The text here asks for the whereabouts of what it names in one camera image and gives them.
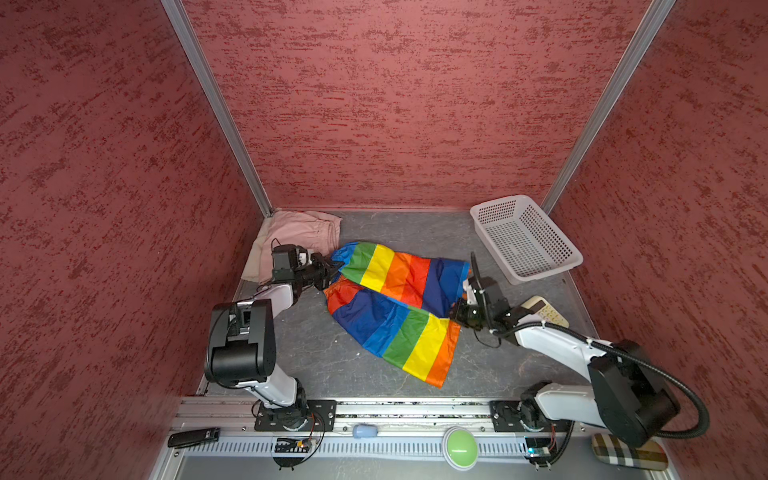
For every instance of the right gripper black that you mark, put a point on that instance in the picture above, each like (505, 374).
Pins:
(458, 310)

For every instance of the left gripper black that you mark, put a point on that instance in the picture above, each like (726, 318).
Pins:
(326, 267)

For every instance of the pink shorts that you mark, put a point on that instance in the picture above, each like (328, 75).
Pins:
(315, 231)

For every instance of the colourful shorts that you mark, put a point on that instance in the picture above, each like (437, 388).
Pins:
(397, 306)

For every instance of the beige shorts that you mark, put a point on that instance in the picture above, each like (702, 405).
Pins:
(258, 267)

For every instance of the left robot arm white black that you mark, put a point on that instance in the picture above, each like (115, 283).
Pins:
(242, 350)

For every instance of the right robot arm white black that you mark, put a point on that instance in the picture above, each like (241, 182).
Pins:
(631, 401)

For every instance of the cream calculator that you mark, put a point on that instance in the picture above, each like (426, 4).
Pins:
(549, 311)

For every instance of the white plastic laundry basket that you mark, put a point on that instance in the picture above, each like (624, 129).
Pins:
(523, 240)

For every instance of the green round button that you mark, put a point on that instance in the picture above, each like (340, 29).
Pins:
(460, 448)

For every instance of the right circuit board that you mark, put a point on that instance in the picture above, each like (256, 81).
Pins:
(540, 452)

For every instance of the circuit board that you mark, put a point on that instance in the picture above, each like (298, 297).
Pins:
(540, 452)
(289, 453)

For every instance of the small blue oval object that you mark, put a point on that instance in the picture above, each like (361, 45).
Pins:
(365, 431)

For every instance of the left circuit board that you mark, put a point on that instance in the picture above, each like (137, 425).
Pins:
(289, 453)

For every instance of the black flat remote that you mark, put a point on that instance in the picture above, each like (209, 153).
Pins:
(190, 438)

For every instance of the plaid glasses case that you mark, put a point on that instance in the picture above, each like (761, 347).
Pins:
(610, 450)

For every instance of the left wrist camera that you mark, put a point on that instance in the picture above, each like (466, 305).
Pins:
(287, 261)

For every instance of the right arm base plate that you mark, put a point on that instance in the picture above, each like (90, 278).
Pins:
(510, 416)

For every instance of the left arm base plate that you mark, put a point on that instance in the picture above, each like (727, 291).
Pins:
(313, 415)

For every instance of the aluminium front rail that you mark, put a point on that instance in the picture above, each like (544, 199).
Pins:
(399, 417)

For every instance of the aluminium corner post left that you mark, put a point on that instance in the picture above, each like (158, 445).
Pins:
(193, 50)

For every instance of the aluminium corner post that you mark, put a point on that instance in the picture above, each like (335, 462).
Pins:
(193, 50)
(648, 28)

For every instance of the aluminium corner post right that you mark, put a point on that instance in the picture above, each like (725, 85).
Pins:
(648, 28)

